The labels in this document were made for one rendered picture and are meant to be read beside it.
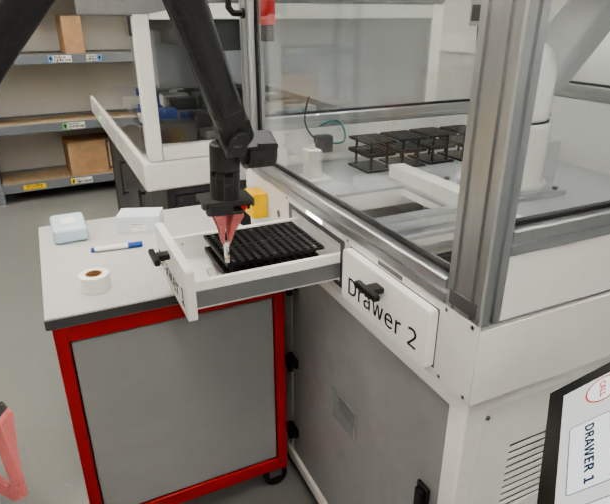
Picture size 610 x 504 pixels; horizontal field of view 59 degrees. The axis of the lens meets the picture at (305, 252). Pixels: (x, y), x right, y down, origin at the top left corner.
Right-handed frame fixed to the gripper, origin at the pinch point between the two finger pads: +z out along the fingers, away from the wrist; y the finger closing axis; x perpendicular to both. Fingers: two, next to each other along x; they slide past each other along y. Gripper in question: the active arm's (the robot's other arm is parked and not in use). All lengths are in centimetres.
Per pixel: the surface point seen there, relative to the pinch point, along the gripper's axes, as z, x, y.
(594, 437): -9, 74, -14
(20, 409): 101, -90, 56
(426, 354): 7.9, 38.0, -23.4
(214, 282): 6.4, 5.4, 3.9
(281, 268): 5.7, 4.9, -10.3
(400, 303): 2.7, 29.7, -22.9
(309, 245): 4.7, -1.8, -19.5
